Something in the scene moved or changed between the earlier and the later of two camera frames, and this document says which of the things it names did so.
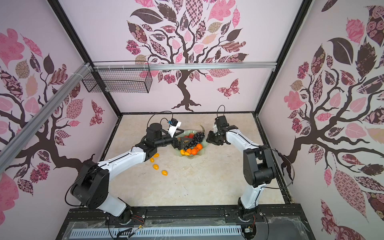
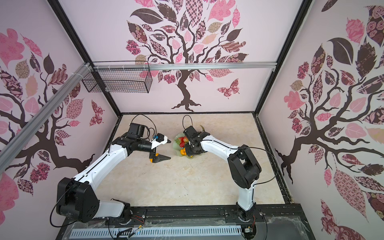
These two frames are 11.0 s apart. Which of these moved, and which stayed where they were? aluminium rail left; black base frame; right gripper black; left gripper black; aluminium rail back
Moved: left gripper black; right gripper black
Stayed: aluminium rail left; black base frame; aluminium rail back
